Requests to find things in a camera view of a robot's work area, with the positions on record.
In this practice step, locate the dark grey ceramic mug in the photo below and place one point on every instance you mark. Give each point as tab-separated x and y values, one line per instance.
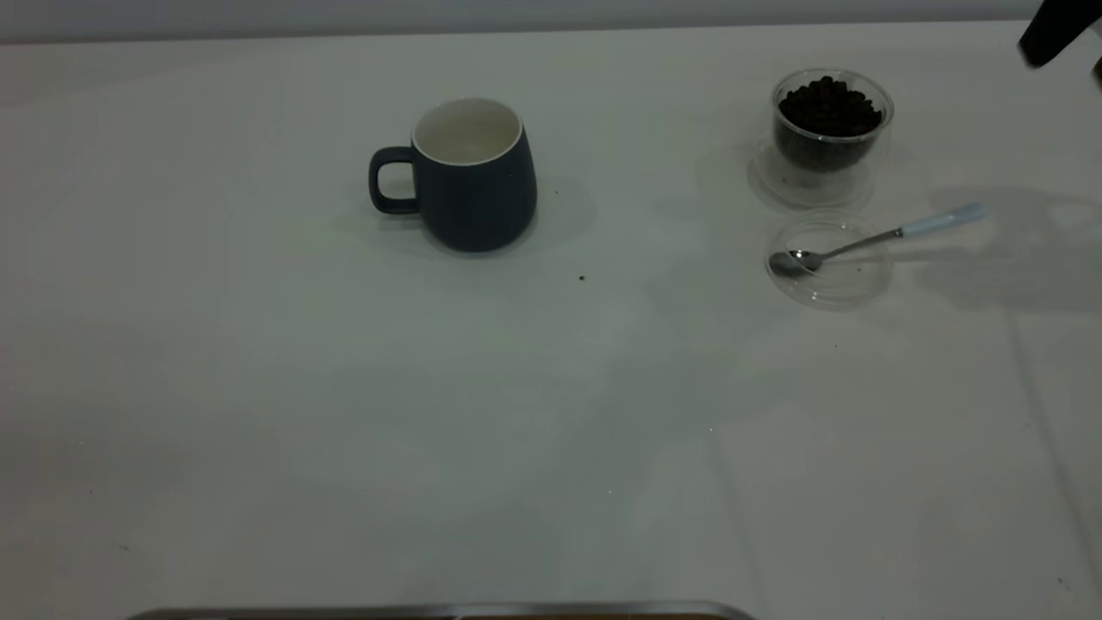
473	202

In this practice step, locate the roasted coffee beans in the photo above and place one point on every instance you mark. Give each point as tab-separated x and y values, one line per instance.
828	112

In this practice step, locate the clear glass saucer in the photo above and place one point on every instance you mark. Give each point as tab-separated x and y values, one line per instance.
848	288

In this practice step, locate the silver metal bar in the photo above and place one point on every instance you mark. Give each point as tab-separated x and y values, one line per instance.
430	611

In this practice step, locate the clear double-wall glass cup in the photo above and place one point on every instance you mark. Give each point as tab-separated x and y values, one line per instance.
818	185

